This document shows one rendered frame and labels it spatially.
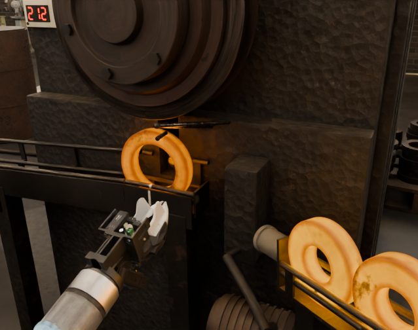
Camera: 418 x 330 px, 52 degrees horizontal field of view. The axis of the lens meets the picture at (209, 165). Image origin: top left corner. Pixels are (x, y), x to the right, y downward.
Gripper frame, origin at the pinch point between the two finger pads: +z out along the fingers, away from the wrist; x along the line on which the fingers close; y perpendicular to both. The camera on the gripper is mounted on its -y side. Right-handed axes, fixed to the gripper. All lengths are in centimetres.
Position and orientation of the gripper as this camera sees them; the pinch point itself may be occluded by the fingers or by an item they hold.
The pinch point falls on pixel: (162, 209)
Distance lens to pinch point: 86.9
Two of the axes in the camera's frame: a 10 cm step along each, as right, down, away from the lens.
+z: 4.1, -6.0, 6.9
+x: -9.1, -1.7, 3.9
